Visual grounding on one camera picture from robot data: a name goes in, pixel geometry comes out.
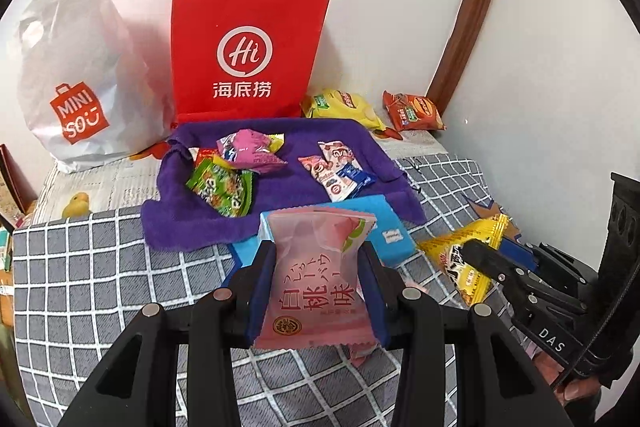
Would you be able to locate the blue box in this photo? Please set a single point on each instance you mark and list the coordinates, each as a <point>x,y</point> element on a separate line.
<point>385,217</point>

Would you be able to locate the grey checkered bedsheet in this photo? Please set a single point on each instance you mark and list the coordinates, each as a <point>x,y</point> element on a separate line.
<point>100,267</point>

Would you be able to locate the orange chip bag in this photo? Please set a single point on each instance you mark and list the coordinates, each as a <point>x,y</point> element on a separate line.
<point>415,112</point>

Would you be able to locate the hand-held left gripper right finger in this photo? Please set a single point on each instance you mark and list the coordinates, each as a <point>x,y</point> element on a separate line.
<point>375,307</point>

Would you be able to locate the green snack packet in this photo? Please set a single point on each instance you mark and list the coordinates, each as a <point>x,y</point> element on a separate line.
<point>225,192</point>

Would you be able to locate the purple towel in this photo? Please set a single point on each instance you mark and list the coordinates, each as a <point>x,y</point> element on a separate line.
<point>290,177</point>

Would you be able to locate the pink peach snack packet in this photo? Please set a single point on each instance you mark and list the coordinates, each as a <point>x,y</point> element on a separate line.
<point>360,354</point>
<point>310,267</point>

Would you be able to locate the yellow chip bag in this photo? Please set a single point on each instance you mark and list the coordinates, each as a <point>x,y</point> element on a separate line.
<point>340,104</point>

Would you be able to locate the person's right hand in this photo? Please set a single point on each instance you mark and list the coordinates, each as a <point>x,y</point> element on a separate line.
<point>560,382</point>

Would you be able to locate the white plastic bag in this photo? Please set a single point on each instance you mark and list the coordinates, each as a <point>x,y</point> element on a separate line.
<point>90,57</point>

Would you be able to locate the blue white snack packet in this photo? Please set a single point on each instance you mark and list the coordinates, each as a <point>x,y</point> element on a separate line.
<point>355,184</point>

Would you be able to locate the pink crumpled snack packet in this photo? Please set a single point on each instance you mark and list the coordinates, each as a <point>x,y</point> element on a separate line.
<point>250,152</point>

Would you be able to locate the brown wooden frame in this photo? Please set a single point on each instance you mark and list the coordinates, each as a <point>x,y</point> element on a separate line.
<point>475,7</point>

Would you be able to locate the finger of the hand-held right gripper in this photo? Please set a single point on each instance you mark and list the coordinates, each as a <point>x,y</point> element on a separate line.
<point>495,264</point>
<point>560,268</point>

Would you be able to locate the brown framed board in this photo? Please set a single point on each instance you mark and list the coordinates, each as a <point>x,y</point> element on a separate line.
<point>10,177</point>

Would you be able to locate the white red lychee snack packet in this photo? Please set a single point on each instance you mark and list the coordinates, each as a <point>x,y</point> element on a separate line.
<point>340,155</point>
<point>317,174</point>

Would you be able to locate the small yellow snack packet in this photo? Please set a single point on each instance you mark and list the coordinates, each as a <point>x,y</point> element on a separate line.
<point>275,143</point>

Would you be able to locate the yellow triangular snack packet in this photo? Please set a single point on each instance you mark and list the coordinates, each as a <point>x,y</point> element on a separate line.
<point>450,252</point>

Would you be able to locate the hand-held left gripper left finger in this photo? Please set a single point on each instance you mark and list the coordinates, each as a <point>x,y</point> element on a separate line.
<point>260,307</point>

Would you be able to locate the small red snack packet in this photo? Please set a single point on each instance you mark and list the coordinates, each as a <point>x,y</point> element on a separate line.
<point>205,155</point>

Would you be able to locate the red paper bag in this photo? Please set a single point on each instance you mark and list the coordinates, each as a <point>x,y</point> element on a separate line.
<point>250,17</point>

